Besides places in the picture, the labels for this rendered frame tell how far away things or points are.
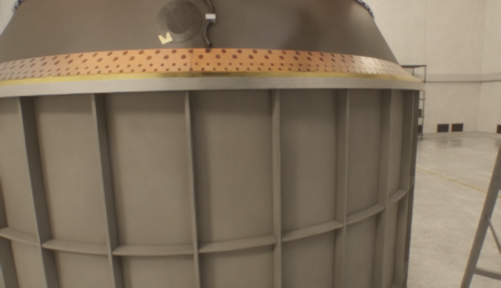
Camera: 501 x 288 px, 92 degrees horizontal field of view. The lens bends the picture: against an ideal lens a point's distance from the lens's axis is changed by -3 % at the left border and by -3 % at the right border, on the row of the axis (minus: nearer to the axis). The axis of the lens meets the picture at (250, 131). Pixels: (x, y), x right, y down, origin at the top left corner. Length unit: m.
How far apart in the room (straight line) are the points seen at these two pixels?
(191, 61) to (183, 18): 0.14
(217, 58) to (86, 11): 0.38
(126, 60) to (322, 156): 0.51
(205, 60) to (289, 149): 0.28
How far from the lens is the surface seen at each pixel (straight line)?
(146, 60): 0.60
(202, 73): 0.53
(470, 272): 1.66
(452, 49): 8.92
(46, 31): 0.87
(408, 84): 0.89
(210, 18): 0.66
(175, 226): 0.64
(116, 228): 0.70
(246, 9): 0.71
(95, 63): 0.66
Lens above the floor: 1.11
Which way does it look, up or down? 7 degrees down
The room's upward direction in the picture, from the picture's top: 1 degrees counter-clockwise
